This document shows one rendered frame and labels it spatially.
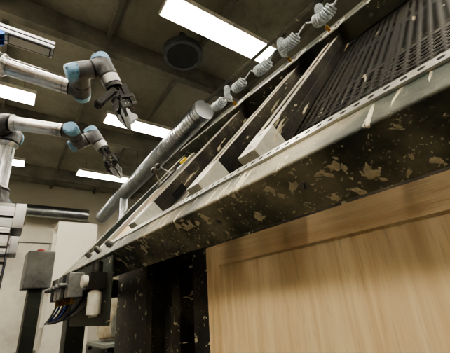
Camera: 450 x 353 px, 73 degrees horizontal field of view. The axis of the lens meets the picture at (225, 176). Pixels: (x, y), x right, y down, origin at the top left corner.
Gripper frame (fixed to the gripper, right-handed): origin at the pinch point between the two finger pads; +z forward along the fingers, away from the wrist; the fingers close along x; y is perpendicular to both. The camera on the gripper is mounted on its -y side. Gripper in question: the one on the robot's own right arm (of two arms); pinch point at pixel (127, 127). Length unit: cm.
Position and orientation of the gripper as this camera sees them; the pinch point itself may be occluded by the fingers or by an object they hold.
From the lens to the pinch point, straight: 135.4
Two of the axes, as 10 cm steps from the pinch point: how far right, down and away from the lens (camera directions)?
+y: 7.1, -2.7, 6.5
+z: 4.4, 8.9, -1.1
